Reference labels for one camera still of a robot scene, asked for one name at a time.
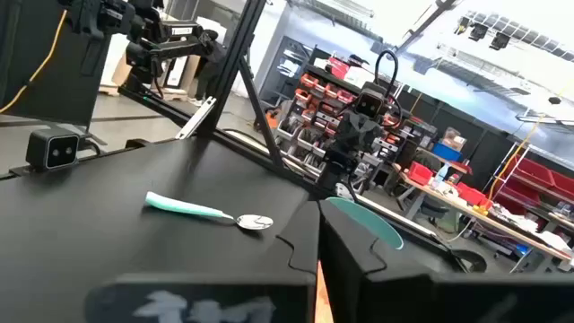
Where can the wooden workbench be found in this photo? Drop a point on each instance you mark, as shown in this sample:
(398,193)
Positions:
(507,229)

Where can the black panel board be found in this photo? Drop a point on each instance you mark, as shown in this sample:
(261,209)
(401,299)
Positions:
(45,98)

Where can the small black table camera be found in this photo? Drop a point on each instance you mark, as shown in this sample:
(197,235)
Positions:
(49,150)

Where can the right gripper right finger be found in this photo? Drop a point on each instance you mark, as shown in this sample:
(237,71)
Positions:
(403,291)

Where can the silver metal bracket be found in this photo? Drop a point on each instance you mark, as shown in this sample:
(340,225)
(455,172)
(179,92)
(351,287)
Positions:
(197,117)

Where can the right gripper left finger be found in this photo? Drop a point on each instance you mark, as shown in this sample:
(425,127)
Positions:
(224,269)

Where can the background black robot arm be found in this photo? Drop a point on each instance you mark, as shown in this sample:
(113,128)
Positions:
(179,42)

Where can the red storage bins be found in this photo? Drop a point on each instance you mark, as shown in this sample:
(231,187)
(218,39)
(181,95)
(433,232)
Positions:
(529,172)

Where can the teal bowl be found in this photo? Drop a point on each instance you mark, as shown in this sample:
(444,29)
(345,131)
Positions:
(367,219)

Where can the blue storage bin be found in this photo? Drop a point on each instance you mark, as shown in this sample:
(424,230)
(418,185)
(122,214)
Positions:
(446,152)

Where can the red box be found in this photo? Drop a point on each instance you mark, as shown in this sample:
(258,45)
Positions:
(420,172)

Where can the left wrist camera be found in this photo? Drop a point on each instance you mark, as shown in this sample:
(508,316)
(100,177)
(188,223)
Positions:
(370,104)

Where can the orange round plate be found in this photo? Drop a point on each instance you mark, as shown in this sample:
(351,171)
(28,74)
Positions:
(324,296)

